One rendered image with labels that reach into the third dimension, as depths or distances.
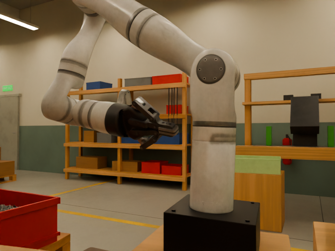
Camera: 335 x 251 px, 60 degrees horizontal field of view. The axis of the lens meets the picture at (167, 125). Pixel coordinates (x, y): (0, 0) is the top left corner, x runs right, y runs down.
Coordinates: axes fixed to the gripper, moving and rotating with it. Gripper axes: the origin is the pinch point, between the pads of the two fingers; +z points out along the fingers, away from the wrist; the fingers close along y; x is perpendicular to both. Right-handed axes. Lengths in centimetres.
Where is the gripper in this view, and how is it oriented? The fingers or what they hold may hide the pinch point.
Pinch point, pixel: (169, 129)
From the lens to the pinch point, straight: 60.5
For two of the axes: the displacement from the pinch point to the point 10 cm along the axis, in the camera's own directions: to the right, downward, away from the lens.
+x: 4.7, -4.8, 7.4
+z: 8.8, 1.6, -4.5
